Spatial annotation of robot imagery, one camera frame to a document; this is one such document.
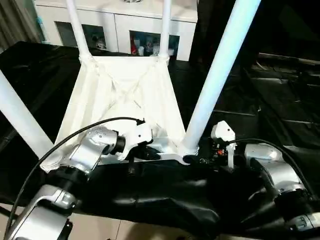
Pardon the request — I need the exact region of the black mat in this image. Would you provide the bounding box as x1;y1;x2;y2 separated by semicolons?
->
0;40;320;236

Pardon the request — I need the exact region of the black metal rail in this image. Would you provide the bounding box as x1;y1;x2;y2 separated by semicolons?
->
257;52;320;69

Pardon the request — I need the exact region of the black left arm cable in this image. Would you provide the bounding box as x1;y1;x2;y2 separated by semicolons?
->
5;117;146;236

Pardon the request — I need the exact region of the grey curtain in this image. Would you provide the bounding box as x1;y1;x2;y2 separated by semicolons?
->
0;0;43;51

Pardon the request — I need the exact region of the white glass-door cabinet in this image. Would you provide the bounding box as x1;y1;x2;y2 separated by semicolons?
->
33;0;199;62

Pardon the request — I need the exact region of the white plastic table leg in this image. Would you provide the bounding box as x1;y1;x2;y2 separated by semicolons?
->
181;0;262;157
157;0;173;62
0;70;55;160
65;0;96;63

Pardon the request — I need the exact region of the white plastic table top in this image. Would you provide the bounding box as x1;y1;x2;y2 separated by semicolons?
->
40;54;201;173

